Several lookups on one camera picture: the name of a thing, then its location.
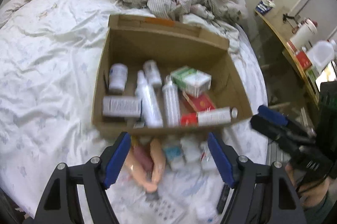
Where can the white thermos cup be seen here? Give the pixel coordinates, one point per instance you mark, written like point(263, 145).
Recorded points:
point(304, 32)

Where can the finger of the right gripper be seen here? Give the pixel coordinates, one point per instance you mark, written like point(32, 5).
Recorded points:
point(266, 128)
point(272, 116)

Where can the white floral bed sheet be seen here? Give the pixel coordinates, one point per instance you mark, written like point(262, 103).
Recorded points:
point(50, 51)

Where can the white bottle blue logo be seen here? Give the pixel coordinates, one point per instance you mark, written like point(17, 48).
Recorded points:
point(117, 77)

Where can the black remote control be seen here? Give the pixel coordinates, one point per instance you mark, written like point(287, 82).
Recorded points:
point(223, 198)

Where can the blue white tissue pack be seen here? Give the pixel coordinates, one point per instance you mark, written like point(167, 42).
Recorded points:
point(264, 6)

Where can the person's right hand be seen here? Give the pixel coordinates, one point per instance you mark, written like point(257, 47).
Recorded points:
point(313, 193)

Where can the white bottle teal label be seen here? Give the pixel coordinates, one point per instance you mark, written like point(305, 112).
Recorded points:
point(174, 157)

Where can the pink perfume bottle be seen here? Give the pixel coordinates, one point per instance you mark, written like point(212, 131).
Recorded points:
point(143, 158)

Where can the translucent plastic jug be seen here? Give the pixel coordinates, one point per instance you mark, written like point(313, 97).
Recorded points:
point(322, 53)

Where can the brown cardboard box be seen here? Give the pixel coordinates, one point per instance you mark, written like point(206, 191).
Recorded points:
point(132, 40)

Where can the white bottle with barcode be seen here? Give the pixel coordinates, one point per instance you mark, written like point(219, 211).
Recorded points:
point(152, 74)

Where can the white blue medicine box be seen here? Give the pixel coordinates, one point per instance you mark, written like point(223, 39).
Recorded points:
point(121, 106)

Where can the red medicine box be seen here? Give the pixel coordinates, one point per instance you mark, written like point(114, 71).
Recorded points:
point(197, 104)

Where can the wooden side table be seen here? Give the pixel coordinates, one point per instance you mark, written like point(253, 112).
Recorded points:
point(283, 31)

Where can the red white long box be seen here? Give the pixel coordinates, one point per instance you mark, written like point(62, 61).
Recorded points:
point(207, 118)

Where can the green and white medicine box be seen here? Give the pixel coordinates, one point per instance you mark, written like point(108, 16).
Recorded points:
point(191, 81)

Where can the small white capped bottle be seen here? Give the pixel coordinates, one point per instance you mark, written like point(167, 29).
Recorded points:
point(234, 113)

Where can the clear ribbed plastic bottle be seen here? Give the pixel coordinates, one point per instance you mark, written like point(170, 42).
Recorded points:
point(171, 103)

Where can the tall white spray bottle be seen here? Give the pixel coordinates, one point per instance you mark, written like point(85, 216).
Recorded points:
point(150, 107)

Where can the beige hand grip exerciser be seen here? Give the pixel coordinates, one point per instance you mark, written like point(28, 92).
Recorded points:
point(148, 182)

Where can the white bottle red logo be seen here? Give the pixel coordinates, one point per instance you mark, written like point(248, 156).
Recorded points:
point(190, 148)

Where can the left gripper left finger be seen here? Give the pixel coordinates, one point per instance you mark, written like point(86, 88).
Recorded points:
point(114, 157)

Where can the blister pill sheet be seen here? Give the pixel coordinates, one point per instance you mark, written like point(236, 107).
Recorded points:
point(156, 209)

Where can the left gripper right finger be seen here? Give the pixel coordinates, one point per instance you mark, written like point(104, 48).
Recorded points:
point(224, 157)

